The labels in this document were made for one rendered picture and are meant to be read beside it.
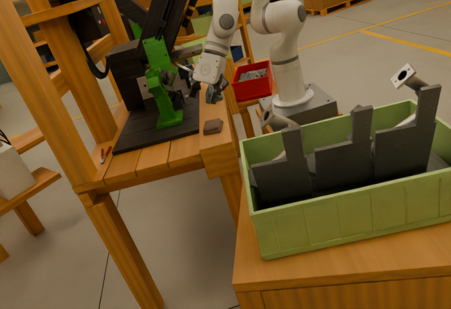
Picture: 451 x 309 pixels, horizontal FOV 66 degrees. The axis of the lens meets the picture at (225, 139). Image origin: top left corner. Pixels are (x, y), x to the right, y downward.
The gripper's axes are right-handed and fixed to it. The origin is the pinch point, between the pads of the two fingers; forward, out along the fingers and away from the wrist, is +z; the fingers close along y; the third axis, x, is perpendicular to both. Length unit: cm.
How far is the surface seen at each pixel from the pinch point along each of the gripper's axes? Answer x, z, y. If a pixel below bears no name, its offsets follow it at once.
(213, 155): 21.2, 21.2, -2.2
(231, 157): 25.9, 20.0, 3.6
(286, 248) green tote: -7, 33, 46
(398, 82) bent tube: -5, -17, 59
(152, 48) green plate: 37, -17, -68
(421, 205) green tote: 5, 10, 72
